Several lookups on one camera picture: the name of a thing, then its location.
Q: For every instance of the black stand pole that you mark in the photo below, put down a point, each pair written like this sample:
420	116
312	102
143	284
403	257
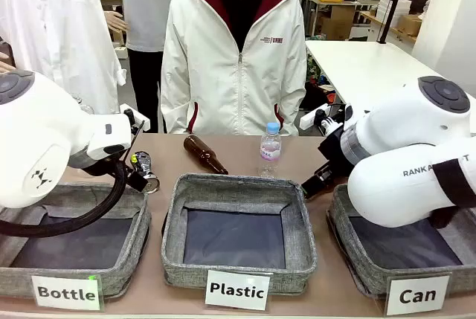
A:
390	3

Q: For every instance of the person in white coat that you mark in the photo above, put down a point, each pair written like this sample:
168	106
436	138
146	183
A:
56	36

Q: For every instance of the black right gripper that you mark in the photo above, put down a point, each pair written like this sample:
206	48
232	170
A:
334	151

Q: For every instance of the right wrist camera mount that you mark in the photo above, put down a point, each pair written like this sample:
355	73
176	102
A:
329	122

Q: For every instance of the cardboard box on shelf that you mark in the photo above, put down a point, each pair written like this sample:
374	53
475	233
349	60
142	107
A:
409	25

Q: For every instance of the person in white maroon jacket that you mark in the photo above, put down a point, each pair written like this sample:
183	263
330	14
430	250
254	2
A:
208	73

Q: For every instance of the grey fabric basket labelled Bottle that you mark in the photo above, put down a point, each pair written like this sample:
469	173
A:
111	274

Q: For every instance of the bare hand at picture edge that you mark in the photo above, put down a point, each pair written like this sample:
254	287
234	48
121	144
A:
5	64

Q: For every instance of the grey fabric basket labelled Can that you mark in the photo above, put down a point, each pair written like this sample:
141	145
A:
357	259

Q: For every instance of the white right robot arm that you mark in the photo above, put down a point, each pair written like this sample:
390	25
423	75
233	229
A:
401	185

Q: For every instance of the crushed black silver can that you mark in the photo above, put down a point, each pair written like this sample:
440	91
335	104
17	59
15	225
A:
145	164

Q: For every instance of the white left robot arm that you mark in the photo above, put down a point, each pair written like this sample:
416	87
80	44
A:
44	129

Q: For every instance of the white background table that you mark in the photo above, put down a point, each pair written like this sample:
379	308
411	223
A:
357	66

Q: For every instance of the large cardboard box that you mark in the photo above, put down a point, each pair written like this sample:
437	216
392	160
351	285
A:
337	23

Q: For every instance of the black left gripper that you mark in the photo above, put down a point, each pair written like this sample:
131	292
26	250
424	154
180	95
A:
135	179

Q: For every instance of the white Plastic label card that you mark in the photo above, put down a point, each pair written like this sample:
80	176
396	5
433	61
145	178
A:
237	290

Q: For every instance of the white Bottle label card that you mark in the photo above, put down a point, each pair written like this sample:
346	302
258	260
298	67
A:
67	292

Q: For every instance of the person in grey shirt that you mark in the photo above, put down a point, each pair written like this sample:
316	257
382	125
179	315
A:
145	6

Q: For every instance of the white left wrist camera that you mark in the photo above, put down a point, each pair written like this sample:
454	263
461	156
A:
143	122

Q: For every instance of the bare background hand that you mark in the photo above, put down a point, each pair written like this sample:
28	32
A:
116	21

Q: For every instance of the grey fabric basket labelled Plastic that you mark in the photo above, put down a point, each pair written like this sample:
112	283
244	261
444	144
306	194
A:
238	192

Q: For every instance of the white Can label card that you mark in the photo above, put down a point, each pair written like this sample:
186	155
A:
417	295

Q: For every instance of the small pink-label water bottle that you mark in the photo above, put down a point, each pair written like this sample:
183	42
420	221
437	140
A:
270	148

